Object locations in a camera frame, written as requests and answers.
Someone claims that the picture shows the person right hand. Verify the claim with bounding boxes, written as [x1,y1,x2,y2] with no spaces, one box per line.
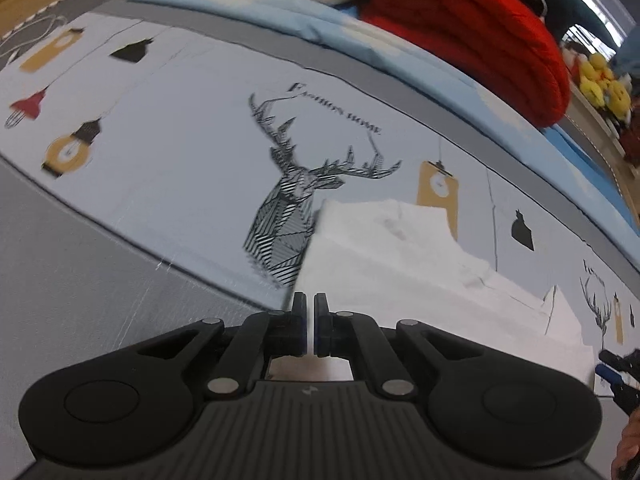
[611,418,640,480]

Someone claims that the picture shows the white long-sleeve shirt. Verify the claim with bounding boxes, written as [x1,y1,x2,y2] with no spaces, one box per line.
[294,200,594,385]

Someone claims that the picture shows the yellow plush toys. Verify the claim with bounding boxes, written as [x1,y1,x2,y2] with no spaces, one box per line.
[573,52,632,122]

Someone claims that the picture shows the red knitted blanket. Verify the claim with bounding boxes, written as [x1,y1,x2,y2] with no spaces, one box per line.
[360,0,570,128]

